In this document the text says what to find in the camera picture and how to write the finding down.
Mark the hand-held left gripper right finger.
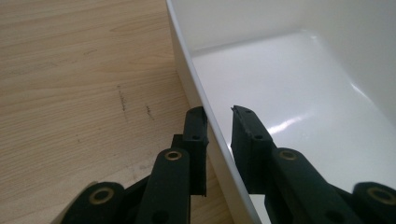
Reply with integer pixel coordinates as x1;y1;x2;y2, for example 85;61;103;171
231;105;278;195

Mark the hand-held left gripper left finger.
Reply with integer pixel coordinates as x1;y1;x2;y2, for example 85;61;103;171
170;105;209;198

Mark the white plastic basket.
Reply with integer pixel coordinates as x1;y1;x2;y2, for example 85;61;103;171
165;0;396;224

